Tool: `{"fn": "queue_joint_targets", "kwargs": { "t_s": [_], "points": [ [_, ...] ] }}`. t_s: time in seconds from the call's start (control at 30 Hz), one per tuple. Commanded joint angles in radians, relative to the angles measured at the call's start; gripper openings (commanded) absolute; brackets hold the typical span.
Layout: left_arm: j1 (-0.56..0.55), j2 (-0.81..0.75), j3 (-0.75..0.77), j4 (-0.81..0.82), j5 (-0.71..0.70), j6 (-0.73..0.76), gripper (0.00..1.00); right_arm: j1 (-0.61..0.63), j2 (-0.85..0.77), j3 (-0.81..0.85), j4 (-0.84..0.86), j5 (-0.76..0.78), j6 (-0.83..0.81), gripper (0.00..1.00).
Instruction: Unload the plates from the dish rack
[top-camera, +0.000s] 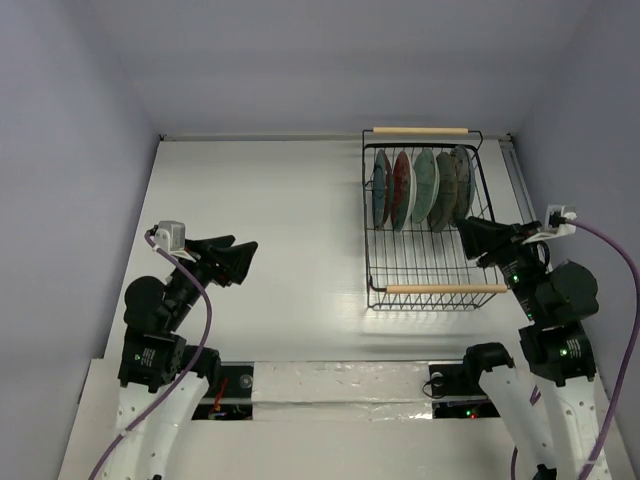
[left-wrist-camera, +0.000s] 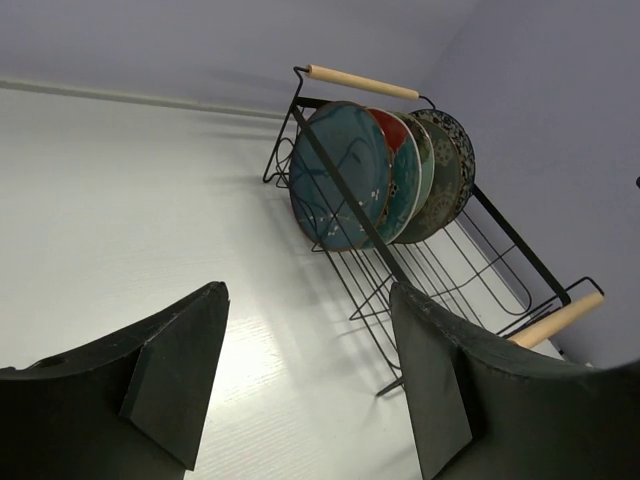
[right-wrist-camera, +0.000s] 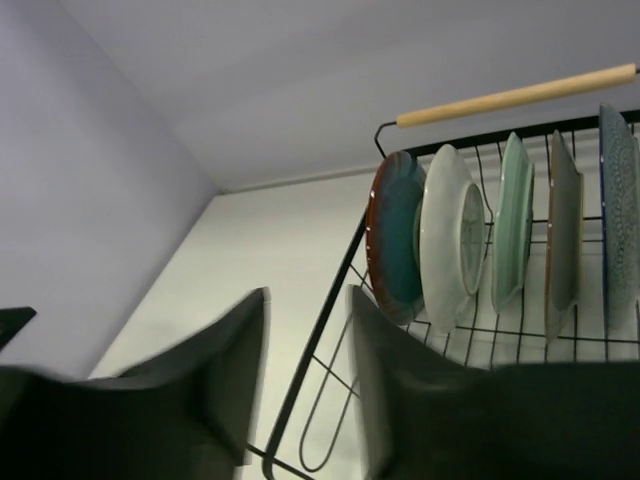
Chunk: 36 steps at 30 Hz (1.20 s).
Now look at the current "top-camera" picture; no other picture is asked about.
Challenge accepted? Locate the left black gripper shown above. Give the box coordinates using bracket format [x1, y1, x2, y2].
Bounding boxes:
[165, 233, 256, 327]

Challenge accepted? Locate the grey reindeer plate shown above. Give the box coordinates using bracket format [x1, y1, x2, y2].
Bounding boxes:
[429, 151, 458, 233]

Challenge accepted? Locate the blue floral white plate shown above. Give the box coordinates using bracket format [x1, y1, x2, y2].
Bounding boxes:
[451, 145, 476, 221]

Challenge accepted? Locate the light green plate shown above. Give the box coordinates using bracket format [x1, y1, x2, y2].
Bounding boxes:
[411, 149, 440, 223]

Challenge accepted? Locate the black wire dish rack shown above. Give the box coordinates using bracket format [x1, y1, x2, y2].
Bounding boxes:
[361, 127, 507, 311]

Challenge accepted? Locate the red and blue plate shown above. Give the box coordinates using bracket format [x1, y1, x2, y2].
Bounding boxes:
[391, 151, 417, 232]

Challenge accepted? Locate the dark blue plate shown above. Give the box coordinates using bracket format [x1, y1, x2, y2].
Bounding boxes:
[372, 149, 393, 230]

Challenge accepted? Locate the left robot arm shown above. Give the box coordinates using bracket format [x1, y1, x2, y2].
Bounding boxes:
[89, 221, 258, 479]

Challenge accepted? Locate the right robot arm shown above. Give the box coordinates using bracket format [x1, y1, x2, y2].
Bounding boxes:
[456, 213, 609, 479]

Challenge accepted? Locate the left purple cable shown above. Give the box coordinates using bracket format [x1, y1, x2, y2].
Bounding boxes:
[87, 229, 213, 480]

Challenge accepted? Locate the purple cable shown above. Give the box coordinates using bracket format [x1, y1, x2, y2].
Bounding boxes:
[509, 217, 640, 480]
[87, 229, 213, 480]

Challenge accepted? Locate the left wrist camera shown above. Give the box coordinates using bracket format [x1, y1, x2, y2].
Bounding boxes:
[151, 220, 196, 262]

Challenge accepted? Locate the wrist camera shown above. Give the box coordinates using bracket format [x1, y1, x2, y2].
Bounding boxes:
[151, 220, 196, 262]
[523, 204, 577, 244]

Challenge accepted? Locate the metal rail at right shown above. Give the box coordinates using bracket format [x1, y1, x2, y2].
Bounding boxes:
[498, 139, 536, 223]

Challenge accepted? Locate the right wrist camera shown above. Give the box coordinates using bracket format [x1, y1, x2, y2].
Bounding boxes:
[523, 204, 577, 244]

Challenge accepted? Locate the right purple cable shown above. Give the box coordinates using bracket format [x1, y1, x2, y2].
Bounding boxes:
[509, 217, 640, 480]

